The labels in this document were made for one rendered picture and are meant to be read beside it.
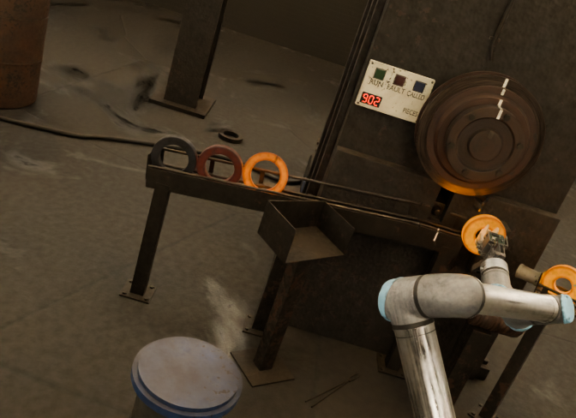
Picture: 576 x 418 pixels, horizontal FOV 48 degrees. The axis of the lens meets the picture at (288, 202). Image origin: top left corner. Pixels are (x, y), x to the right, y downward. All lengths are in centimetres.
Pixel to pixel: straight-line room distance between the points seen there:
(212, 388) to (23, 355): 87
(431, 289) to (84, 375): 132
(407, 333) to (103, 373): 118
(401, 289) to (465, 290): 17
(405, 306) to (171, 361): 68
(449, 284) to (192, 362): 77
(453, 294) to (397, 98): 106
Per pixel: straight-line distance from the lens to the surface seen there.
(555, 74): 268
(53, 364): 250
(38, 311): 272
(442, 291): 171
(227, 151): 253
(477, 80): 244
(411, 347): 179
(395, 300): 177
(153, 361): 191
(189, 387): 186
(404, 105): 257
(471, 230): 242
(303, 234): 242
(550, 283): 269
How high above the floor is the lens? 168
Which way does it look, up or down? 24 degrees down
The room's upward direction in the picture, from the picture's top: 19 degrees clockwise
